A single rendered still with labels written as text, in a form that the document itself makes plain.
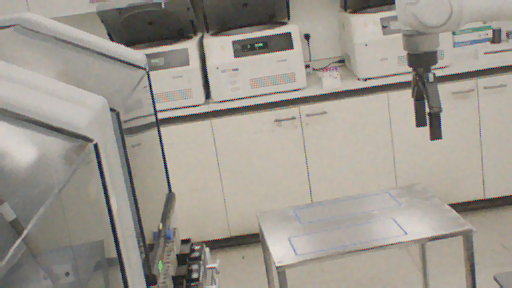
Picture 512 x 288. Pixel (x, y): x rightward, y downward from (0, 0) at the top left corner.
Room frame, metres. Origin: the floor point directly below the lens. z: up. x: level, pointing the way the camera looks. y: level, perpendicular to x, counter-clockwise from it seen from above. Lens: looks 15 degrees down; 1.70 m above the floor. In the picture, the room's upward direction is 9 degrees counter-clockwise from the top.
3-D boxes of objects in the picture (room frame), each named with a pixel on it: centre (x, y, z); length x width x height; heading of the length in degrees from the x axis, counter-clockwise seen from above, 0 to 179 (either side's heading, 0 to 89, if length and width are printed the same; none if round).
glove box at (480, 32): (4.36, -1.44, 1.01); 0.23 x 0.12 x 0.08; 89
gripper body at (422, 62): (1.71, -0.45, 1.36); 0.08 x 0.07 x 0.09; 179
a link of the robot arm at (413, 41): (1.71, -0.45, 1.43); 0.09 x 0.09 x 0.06
